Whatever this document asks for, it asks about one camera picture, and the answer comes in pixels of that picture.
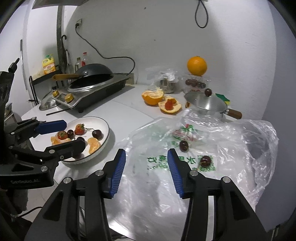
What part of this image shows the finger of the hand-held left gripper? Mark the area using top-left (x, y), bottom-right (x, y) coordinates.
top-left (7, 118), bottom-right (67, 144)
top-left (10, 140), bottom-right (86, 163)

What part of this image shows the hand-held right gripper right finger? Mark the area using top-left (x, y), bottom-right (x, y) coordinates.
top-left (167, 148), bottom-right (266, 241)

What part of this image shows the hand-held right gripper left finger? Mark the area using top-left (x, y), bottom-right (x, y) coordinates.
top-left (24, 148), bottom-right (127, 241)

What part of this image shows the large peeled orange segment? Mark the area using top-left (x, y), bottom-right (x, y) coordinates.
top-left (50, 136), bottom-right (72, 146)

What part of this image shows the small peeled orange segment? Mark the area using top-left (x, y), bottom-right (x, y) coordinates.
top-left (87, 137), bottom-right (101, 154)

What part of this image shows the white plate with black rim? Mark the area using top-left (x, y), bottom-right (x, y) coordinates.
top-left (50, 116), bottom-right (110, 165)

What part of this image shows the clear plastic bag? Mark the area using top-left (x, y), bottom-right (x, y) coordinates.
top-left (120, 109), bottom-right (279, 232)

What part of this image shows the person's left hand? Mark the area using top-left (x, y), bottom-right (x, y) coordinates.
top-left (13, 186), bottom-right (29, 215)

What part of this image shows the dark thin stick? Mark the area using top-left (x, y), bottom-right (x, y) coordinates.
top-left (46, 107), bottom-right (75, 116)

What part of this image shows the steel dome lid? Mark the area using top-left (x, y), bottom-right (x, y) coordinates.
top-left (39, 93), bottom-right (57, 111)

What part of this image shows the black metal rack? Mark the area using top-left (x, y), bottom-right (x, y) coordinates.
top-left (29, 65), bottom-right (60, 106)

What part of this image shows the yellow oil bottle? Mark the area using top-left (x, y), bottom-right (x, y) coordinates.
top-left (42, 54), bottom-right (57, 75)

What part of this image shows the induction cooker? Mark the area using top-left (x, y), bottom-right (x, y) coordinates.
top-left (52, 73), bottom-right (131, 113)

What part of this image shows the empty orange peel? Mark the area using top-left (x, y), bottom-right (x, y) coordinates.
top-left (158, 96), bottom-right (182, 114)

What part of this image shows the black wok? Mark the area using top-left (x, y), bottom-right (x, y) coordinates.
top-left (52, 64), bottom-right (114, 93)

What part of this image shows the black hooked rod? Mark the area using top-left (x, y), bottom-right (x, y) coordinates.
top-left (60, 35), bottom-right (71, 72)

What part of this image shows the steel cup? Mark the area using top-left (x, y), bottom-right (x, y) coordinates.
top-left (159, 77), bottom-right (178, 94)

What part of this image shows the yellow and green sponge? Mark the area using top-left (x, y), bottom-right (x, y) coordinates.
top-left (215, 93), bottom-right (231, 105)

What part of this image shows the clear plastic fruit box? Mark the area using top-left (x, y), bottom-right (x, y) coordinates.
top-left (181, 74), bottom-right (212, 93)

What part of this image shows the grey vertical pipe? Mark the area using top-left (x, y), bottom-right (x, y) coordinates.
top-left (56, 5), bottom-right (65, 77)

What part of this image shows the crumpled clear plastic wrap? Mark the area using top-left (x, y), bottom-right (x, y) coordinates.
top-left (145, 67), bottom-right (181, 90)

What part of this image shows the whole orange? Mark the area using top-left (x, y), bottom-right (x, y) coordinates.
top-left (187, 56), bottom-right (208, 76)

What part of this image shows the range hood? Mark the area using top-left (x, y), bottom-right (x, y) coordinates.
top-left (31, 0), bottom-right (89, 10)

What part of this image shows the thin black cable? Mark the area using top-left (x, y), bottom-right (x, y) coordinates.
top-left (10, 206), bottom-right (45, 219)

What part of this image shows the steel pot with wooden handle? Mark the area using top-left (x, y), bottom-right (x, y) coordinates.
top-left (185, 105), bottom-right (242, 123)

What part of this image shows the black cooker power cable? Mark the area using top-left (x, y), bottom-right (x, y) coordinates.
top-left (75, 24), bottom-right (136, 76)

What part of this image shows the black looped power cable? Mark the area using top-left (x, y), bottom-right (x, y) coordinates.
top-left (195, 0), bottom-right (208, 29)

